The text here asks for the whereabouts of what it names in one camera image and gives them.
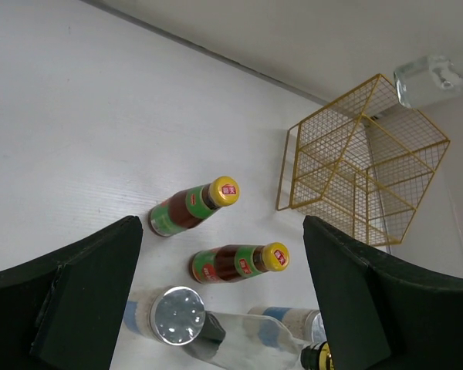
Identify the silver lid shaker jar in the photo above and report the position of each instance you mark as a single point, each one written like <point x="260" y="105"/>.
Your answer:
<point x="304" y="323"/>
<point x="173" y="315"/>

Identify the left silver lid shaker jar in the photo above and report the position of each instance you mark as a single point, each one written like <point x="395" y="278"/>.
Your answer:
<point x="173" y="315"/>

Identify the right silver lid shaker jar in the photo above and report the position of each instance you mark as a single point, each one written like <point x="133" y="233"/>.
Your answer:
<point x="304" y="323"/>

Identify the dark liquid glass bottle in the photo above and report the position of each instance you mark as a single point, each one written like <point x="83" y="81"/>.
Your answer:
<point x="240" y="341"/>

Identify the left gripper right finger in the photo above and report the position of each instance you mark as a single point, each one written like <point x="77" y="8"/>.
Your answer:
<point x="381" y="312"/>

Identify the yellow wire rack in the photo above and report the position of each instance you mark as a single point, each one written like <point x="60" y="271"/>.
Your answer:
<point x="362" y="163"/>

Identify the back green label sauce bottle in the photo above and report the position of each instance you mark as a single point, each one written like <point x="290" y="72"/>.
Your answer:
<point x="188" y="208"/>

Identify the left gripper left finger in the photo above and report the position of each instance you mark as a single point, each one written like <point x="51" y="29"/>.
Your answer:
<point x="64" y="310"/>

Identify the clear glass oil bottle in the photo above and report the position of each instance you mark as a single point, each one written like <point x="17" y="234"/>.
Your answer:
<point x="427" y="80"/>

